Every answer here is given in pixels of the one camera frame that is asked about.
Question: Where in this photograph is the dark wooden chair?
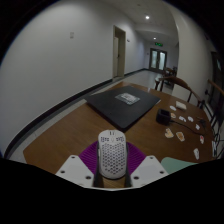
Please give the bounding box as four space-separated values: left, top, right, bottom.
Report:
162 66 178 78

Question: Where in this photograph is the small white flat box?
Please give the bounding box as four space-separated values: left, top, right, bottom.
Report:
175 100 188 111

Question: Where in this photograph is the orange cartoon sticker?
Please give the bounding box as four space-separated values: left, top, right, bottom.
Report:
175 131 186 142

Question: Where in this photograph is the mint green printed mouse pad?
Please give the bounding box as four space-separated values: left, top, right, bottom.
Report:
160 156 198 175

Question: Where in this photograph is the black closed laptop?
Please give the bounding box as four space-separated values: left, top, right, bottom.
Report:
84 85 162 133

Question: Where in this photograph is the wooden round-back armchair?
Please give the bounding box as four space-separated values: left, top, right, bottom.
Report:
154 75 204 108

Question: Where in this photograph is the wood-topped black metal railing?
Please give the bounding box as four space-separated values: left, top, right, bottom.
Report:
206 78 224 159

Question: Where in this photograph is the wooden side door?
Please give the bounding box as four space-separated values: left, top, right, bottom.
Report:
112 25 127 79

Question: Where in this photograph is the glass double door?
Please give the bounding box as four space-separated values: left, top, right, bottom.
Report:
148 47 168 74

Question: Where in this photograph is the tan heart-shaped sticker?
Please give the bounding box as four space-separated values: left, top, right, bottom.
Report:
163 128 175 139

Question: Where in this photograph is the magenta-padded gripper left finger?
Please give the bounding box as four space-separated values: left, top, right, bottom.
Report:
55 141 105 188

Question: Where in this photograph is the white oblong sticker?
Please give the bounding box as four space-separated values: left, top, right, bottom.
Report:
193 147 201 160

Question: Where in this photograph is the white perforated computer mouse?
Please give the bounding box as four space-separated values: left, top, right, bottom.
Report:
97 129 128 180

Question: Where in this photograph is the small black box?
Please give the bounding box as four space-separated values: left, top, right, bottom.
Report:
155 108 172 126

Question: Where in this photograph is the dark framed window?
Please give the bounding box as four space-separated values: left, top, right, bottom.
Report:
209 49 224 111

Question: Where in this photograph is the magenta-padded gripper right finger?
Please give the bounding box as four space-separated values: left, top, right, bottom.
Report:
124 141 169 188

